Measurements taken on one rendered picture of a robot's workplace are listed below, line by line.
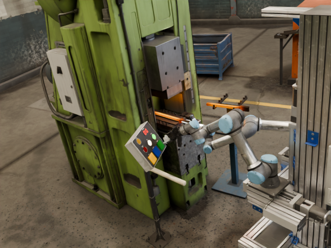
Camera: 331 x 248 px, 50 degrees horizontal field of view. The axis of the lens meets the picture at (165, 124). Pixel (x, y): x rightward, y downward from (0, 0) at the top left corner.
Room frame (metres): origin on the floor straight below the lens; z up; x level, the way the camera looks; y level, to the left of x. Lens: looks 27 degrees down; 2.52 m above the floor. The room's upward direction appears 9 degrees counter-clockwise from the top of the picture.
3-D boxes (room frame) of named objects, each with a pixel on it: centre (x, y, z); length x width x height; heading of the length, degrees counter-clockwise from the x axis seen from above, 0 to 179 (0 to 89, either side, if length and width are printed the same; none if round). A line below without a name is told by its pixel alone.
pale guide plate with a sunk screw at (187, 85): (3.27, -0.28, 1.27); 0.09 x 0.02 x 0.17; 132
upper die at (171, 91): (3.12, 0.01, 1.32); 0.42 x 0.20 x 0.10; 42
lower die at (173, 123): (3.12, 0.01, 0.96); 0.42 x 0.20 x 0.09; 42
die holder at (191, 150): (3.16, -0.02, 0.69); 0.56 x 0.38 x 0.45; 42
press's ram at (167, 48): (3.15, -0.02, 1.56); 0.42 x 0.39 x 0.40; 42
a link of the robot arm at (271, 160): (2.09, -0.69, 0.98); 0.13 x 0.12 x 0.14; 131
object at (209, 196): (2.93, -0.16, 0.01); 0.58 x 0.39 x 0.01; 132
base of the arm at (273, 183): (2.09, -0.70, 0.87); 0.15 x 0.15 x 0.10
